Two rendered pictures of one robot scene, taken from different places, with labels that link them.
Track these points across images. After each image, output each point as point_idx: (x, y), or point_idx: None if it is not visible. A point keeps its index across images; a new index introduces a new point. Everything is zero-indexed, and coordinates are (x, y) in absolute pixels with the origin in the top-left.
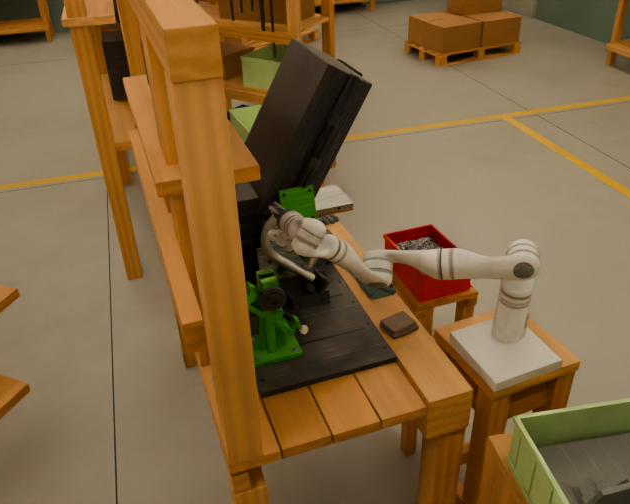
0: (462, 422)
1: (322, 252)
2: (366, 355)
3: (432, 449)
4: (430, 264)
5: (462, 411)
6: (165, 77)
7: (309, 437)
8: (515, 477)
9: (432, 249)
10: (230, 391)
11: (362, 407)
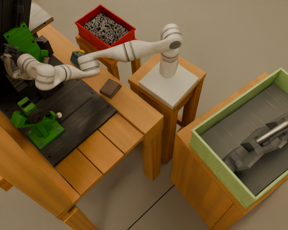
0: (160, 129)
1: (57, 81)
2: (100, 116)
3: (147, 143)
4: (121, 56)
5: (160, 126)
6: None
7: (91, 180)
8: (195, 152)
9: (118, 45)
10: (44, 199)
11: (111, 149)
